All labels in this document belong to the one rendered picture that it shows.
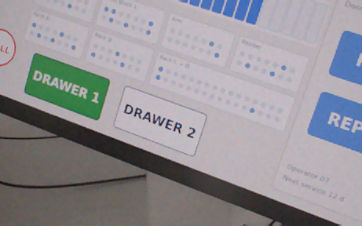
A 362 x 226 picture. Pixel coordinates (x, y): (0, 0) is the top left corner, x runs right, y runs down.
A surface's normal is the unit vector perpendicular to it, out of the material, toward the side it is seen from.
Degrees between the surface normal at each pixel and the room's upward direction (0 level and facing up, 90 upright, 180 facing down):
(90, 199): 0
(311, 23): 50
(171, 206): 90
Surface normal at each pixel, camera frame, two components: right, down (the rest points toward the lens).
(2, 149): 0.11, -0.67
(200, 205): -0.36, 0.66
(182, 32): -0.21, 0.07
